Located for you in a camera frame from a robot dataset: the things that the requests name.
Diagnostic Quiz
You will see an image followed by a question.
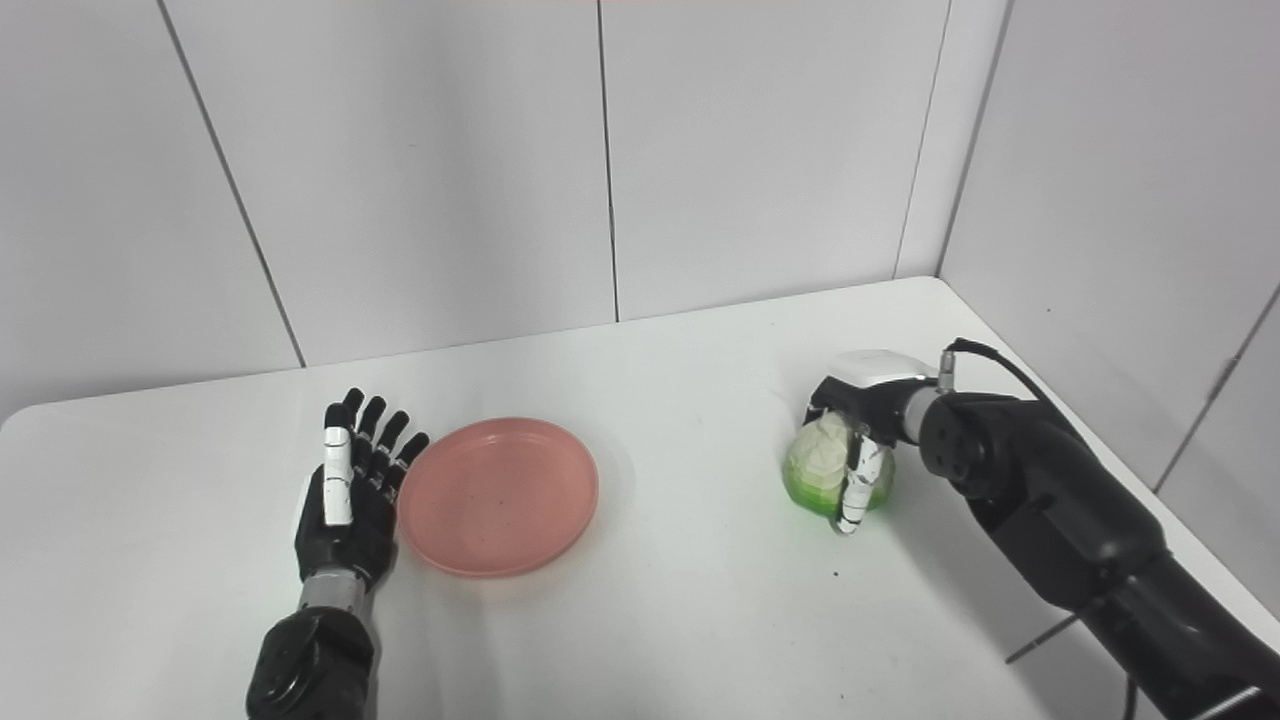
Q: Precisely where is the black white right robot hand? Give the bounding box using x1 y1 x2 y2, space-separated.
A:
805 350 941 536

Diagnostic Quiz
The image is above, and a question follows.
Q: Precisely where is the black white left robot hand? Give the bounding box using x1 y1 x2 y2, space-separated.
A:
294 388 431 586

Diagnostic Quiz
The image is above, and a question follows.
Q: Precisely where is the green white toy cabbage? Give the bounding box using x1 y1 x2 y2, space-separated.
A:
783 412 896 518

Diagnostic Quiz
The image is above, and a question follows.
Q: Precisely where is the pink round plate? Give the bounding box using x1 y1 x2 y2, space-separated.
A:
397 417 600 578

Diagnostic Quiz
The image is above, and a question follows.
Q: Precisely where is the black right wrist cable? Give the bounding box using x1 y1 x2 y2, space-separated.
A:
938 338 1141 720

